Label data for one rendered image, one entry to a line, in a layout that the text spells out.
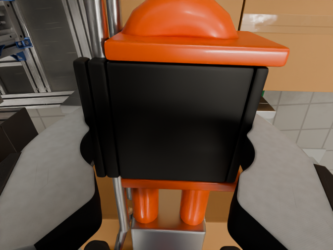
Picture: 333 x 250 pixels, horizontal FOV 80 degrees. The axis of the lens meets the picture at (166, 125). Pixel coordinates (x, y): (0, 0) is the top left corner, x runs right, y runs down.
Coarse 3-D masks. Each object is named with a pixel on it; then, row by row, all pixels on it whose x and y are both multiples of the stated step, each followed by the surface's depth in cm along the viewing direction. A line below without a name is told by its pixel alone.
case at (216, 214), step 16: (96, 176) 50; (112, 192) 45; (224, 192) 46; (112, 208) 42; (208, 208) 42; (224, 208) 42; (112, 224) 41; (208, 224) 40; (224, 224) 40; (112, 240) 44; (128, 240) 44; (208, 240) 43; (224, 240) 43
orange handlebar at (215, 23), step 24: (168, 0) 8; (192, 0) 8; (144, 24) 9; (168, 24) 9; (192, 24) 9; (216, 24) 9; (144, 192) 14; (192, 192) 14; (144, 216) 16; (192, 216) 16
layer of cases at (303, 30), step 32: (128, 0) 55; (224, 0) 54; (256, 0) 54; (288, 0) 54; (320, 0) 54; (256, 32) 58; (288, 32) 58; (320, 32) 58; (288, 64) 63; (320, 64) 63
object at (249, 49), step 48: (144, 48) 8; (192, 48) 8; (240, 48) 8; (288, 48) 8; (144, 96) 9; (192, 96) 9; (240, 96) 9; (144, 144) 10; (192, 144) 10; (240, 144) 10
